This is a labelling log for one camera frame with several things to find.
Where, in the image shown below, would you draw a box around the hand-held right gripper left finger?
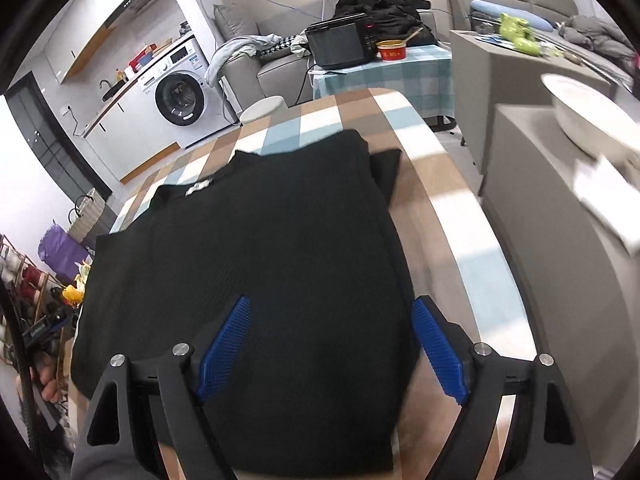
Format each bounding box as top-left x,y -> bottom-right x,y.
79,295 -> 253,480

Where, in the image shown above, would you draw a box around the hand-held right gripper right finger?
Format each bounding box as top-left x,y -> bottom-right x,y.
410,295 -> 596,480

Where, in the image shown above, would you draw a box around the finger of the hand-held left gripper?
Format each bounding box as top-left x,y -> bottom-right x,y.
44,310 -> 76,332

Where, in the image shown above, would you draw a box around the black knit sweater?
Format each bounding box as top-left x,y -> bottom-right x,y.
70,129 -> 426,463

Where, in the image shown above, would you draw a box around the pile of black clothes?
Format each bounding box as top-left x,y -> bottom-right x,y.
332,0 -> 438,48

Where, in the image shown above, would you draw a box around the grey clothes on bed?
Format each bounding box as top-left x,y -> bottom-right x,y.
557,14 -> 636,66

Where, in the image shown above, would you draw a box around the person's left hand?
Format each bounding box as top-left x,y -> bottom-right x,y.
29,352 -> 70,405

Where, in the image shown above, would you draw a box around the yellow flower bundle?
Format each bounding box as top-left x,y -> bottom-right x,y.
60,260 -> 95,307

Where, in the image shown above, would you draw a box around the wooden shoe rack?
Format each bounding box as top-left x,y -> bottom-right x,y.
0,232 -> 68,371

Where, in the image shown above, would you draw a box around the purple plastic bag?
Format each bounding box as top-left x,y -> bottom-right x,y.
39,220 -> 91,286

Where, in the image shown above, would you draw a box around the woven basket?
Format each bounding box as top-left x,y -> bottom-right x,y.
67,187 -> 108,243

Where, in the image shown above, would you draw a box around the large grey cabinet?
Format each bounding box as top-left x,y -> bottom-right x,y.
482,102 -> 640,480

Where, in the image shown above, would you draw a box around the person's grey clothing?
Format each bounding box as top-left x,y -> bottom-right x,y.
70,439 -> 151,480

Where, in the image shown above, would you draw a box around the dark glass door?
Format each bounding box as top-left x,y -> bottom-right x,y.
2,72 -> 113,206

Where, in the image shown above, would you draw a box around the white kitchen counter cabinet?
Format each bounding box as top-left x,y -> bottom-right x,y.
82,77 -> 181,183

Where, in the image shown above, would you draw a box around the white paper towel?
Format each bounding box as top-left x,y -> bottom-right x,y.
572,155 -> 640,253

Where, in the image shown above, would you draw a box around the white round stool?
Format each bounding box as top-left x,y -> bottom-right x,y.
240,96 -> 288,126

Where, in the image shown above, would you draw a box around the white washing machine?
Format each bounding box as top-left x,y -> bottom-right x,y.
137,35 -> 236,148

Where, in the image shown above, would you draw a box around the red box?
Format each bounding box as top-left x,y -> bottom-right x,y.
129,45 -> 158,73

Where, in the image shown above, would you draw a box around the small table with teal cloth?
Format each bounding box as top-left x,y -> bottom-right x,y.
310,45 -> 456,131

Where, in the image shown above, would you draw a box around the grey sofa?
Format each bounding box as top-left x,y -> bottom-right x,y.
214,0 -> 441,113

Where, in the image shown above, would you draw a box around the small grey cabinet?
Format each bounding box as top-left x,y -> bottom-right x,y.
447,30 -> 613,181

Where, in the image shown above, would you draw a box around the white basin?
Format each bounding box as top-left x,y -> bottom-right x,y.
541,73 -> 640,161

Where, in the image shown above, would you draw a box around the light grey hoodie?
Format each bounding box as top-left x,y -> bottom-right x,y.
205,34 -> 283,88

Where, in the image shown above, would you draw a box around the white upper cabinets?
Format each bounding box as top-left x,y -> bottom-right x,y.
47,0 -> 181,83

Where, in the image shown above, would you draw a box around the red instant noodle bowl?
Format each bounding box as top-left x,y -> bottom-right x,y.
376,40 -> 408,62

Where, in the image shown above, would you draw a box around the houndstooth cushion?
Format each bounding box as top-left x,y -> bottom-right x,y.
260,35 -> 301,56

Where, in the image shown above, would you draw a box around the black microwave oven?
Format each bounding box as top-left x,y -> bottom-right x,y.
305,16 -> 378,70

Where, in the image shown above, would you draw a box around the green plush toy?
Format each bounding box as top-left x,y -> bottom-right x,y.
500,12 -> 543,56

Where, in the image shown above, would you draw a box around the blue pillow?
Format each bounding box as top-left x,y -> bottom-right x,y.
470,0 -> 553,31

